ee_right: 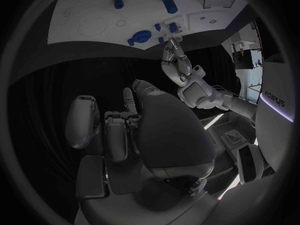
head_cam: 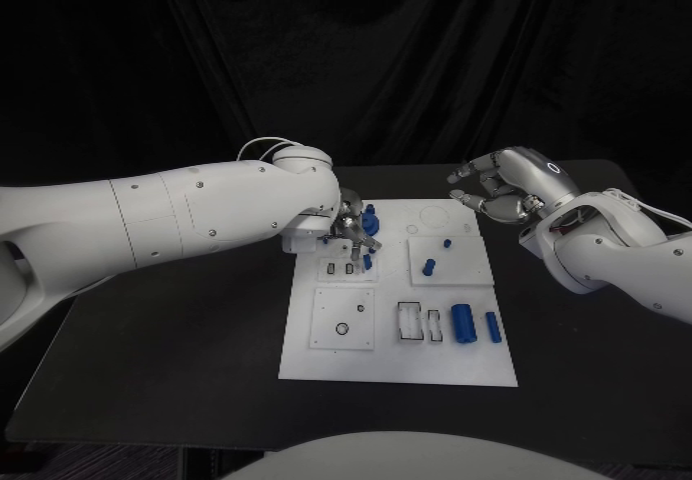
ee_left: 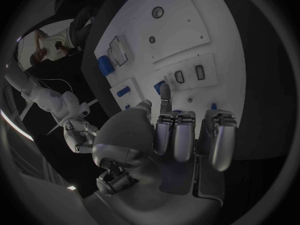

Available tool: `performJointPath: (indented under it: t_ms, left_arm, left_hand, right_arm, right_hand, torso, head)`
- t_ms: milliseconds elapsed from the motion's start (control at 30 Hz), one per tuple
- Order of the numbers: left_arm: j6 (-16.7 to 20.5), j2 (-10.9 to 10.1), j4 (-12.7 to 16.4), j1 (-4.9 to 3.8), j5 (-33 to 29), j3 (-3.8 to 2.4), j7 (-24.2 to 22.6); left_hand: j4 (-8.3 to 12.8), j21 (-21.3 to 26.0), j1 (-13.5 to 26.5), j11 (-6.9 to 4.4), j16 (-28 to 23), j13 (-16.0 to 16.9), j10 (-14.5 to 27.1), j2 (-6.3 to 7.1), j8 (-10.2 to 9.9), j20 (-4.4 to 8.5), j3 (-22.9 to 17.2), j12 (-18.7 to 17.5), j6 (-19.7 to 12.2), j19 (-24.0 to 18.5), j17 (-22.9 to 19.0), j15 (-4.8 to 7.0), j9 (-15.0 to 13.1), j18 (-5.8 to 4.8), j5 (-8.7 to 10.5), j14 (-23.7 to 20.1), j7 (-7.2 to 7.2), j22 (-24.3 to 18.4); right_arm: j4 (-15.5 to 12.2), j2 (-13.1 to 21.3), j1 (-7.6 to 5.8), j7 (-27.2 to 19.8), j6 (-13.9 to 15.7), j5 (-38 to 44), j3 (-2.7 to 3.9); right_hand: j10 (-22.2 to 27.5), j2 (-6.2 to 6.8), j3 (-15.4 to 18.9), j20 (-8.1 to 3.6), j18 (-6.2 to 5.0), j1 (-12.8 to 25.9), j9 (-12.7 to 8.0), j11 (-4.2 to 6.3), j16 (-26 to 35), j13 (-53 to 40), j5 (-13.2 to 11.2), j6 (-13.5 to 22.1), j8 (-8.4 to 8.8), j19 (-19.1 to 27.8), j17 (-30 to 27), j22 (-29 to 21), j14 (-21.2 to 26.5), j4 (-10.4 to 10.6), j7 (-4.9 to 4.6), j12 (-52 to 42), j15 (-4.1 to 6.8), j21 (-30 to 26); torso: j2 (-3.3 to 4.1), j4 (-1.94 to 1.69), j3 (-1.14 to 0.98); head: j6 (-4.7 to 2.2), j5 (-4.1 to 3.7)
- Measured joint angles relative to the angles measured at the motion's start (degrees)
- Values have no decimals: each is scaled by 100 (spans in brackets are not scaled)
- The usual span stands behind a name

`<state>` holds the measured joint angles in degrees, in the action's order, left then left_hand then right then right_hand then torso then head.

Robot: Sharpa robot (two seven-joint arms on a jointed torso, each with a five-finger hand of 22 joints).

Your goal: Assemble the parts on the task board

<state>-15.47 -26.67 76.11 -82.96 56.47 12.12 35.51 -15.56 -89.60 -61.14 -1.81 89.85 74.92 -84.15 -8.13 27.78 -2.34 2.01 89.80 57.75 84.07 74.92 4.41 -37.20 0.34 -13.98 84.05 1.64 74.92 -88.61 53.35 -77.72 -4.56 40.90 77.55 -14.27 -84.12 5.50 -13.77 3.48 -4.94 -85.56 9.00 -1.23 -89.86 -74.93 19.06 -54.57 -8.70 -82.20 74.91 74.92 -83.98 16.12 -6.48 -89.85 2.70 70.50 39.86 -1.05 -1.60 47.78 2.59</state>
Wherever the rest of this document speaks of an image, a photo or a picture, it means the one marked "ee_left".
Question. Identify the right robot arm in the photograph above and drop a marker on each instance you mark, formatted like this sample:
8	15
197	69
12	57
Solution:
51	97

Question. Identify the person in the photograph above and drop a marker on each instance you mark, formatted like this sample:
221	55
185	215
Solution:
58	41

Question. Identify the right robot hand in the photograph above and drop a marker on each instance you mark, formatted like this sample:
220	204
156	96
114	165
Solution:
80	136

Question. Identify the blue block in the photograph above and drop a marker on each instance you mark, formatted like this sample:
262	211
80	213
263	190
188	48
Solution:
157	87

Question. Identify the large blue cylinder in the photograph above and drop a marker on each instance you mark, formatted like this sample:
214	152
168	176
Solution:
105	65

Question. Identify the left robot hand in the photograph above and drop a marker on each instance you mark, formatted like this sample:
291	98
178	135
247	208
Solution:
131	135

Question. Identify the small blue plug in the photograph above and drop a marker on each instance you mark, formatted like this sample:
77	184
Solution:
127	106

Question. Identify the blue peg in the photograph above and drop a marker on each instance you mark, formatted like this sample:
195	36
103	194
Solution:
213	106

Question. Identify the small blue cylinder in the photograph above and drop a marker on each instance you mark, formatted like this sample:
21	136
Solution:
123	91

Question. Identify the white task board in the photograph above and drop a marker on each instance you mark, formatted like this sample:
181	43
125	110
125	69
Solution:
178	41

